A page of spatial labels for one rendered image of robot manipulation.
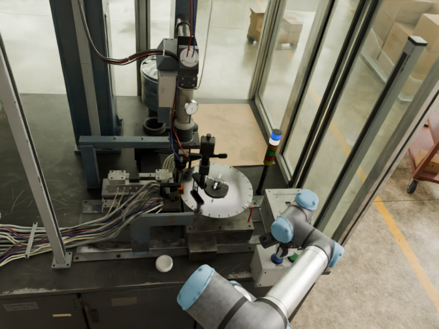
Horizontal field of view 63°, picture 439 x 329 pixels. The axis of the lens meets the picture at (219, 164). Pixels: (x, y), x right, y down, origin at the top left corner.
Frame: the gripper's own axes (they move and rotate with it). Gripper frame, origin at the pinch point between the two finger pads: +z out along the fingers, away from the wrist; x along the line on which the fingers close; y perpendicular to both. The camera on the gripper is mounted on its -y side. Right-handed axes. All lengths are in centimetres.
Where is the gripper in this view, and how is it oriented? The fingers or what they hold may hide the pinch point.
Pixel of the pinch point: (276, 255)
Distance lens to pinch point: 146.3
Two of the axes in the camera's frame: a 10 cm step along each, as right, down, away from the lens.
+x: -1.4, -6.9, 7.1
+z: -1.3, 7.2, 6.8
